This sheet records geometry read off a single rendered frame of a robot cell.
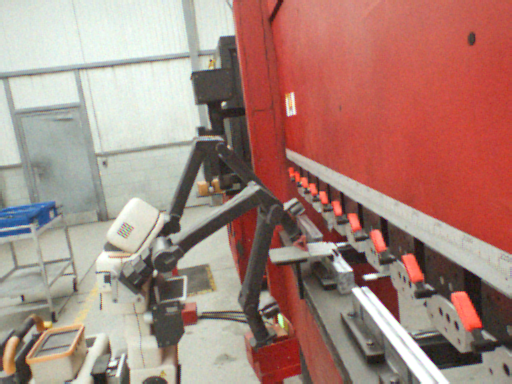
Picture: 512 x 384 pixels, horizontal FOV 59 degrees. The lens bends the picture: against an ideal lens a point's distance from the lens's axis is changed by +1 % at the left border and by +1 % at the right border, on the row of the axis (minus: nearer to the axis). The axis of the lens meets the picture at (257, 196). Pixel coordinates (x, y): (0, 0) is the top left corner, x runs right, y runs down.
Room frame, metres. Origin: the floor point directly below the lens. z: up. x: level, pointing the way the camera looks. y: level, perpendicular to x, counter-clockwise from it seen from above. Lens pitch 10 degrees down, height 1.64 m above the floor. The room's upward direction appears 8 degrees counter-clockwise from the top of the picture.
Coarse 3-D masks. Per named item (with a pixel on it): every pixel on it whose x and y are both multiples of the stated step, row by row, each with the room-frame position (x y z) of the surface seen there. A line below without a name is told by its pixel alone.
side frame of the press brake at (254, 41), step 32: (256, 0) 2.81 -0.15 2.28; (256, 32) 2.81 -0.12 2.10; (256, 64) 2.81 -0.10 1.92; (256, 96) 2.80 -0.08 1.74; (256, 128) 2.80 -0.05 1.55; (256, 160) 2.80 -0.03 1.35; (288, 160) 2.81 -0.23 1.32; (288, 192) 2.81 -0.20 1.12; (320, 224) 2.82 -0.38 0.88; (384, 288) 2.84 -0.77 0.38
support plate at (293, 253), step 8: (280, 248) 2.03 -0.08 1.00; (288, 248) 2.02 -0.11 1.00; (296, 248) 2.00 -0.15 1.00; (304, 248) 1.99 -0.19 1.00; (272, 256) 1.93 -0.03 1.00; (280, 256) 1.91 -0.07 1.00; (288, 256) 1.90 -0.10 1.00; (296, 256) 1.89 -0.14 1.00; (304, 256) 1.87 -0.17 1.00; (312, 256) 1.87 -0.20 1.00
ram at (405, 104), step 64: (320, 0) 1.53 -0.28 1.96; (384, 0) 0.98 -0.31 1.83; (448, 0) 0.72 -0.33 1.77; (320, 64) 1.62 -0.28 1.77; (384, 64) 1.01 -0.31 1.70; (448, 64) 0.73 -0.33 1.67; (320, 128) 1.73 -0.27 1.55; (384, 128) 1.04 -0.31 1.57; (448, 128) 0.74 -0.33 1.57; (384, 192) 1.07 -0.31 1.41; (448, 192) 0.75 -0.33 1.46; (448, 256) 0.77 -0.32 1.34
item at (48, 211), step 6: (24, 204) 4.69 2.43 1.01; (30, 204) 4.69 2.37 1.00; (36, 204) 4.69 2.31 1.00; (42, 204) 4.70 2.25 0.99; (48, 204) 4.47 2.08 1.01; (54, 204) 4.67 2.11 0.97; (6, 210) 4.63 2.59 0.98; (12, 210) 4.66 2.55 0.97; (18, 210) 4.67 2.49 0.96; (24, 210) 4.35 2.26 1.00; (42, 210) 4.37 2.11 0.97; (48, 210) 4.46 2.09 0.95; (54, 210) 4.63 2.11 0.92; (42, 216) 4.37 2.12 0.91; (48, 216) 4.42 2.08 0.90; (54, 216) 4.60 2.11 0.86; (42, 222) 4.37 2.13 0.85; (48, 222) 4.38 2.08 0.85
